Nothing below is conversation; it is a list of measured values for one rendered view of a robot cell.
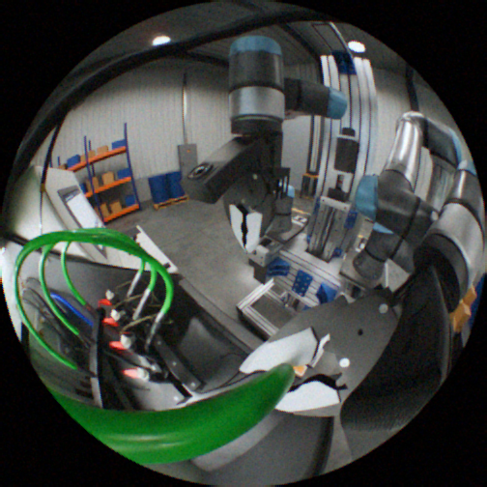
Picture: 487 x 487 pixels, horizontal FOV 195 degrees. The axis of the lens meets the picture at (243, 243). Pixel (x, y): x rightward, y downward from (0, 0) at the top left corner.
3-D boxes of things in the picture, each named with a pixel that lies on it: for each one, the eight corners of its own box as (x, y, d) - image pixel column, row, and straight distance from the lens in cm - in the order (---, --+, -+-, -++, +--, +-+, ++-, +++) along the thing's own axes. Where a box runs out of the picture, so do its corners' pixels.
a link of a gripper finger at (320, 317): (285, 368, 15) (382, 336, 13) (275, 375, 14) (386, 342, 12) (272, 323, 15) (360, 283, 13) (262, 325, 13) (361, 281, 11)
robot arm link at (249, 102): (266, 81, 19) (214, 98, 24) (266, 117, 17) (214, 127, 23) (293, 101, 25) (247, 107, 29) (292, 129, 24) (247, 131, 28)
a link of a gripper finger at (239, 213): (261, 241, 30) (265, 198, 26) (243, 254, 26) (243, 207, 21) (249, 236, 31) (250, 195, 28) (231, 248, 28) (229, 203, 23)
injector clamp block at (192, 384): (212, 384, 58) (201, 384, 43) (191, 401, 60) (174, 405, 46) (158, 323, 71) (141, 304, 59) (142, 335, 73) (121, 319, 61)
